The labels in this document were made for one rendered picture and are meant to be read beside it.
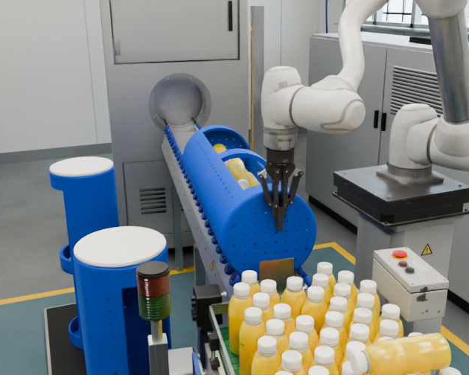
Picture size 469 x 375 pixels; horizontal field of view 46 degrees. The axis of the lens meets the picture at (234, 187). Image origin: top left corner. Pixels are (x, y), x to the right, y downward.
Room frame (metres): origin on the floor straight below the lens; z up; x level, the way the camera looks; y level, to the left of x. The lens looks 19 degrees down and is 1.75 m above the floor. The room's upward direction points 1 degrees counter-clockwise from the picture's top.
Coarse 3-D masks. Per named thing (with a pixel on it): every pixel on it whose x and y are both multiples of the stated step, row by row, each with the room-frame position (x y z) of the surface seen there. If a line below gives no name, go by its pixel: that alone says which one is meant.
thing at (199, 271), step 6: (198, 252) 2.40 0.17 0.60; (198, 258) 2.40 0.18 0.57; (198, 264) 2.40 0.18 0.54; (198, 270) 2.40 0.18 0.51; (204, 270) 2.40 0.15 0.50; (198, 276) 2.40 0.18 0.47; (204, 276) 2.40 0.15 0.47; (198, 282) 2.40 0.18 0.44; (204, 282) 2.40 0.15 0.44; (198, 330) 2.40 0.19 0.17; (198, 336) 2.40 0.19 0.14; (198, 342) 2.40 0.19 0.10; (198, 348) 2.40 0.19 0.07; (198, 354) 2.43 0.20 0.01
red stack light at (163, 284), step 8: (168, 272) 0.96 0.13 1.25; (144, 280) 0.93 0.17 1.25; (152, 280) 0.93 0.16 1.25; (160, 280) 0.94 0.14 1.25; (168, 280) 0.95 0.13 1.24; (144, 288) 0.93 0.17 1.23; (152, 288) 0.93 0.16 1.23; (160, 288) 0.94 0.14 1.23; (168, 288) 0.95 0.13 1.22; (144, 296) 0.93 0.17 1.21; (152, 296) 0.93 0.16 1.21; (160, 296) 0.93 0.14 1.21
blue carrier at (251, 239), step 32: (224, 128) 2.27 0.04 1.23; (192, 160) 2.08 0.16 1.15; (224, 160) 1.85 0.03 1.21; (256, 160) 1.88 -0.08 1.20; (224, 192) 1.59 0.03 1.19; (256, 192) 1.47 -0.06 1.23; (288, 192) 1.48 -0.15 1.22; (224, 224) 1.45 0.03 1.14; (256, 224) 1.46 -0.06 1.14; (288, 224) 1.48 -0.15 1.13; (256, 256) 1.46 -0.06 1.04; (288, 256) 1.48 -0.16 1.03
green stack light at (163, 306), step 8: (168, 296) 0.95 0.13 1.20; (144, 304) 0.93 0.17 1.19; (152, 304) 0.93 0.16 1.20; (160, 304) 0.93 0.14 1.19; (168, 304) 0.95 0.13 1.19; (144, 312) 0.93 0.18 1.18; (152, 312) 0.93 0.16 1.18; (160, 312) 0.93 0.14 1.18; (168, 312) 0.95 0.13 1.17; (152, 320) 0.93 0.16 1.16
